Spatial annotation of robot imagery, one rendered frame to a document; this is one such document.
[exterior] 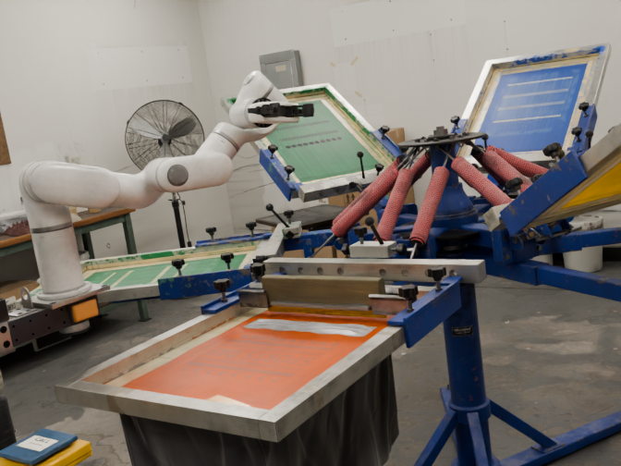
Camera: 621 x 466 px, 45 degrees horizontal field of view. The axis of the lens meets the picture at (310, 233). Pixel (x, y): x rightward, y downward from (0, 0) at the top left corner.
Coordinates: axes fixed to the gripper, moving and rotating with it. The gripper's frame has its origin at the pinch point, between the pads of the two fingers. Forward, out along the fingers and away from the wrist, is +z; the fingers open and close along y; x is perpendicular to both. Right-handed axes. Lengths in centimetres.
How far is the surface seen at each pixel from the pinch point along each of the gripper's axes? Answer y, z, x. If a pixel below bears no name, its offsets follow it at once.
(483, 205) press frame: -111, -50, -31
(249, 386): 24, 21, -57
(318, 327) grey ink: -4, 3, -52
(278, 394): 22, 29, -56
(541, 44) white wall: -348, -230, 64
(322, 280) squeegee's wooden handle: -9.1, -3.0, -42.1
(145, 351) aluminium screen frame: 34, -12, -56
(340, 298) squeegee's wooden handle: -11.7, 1.4, -46.2
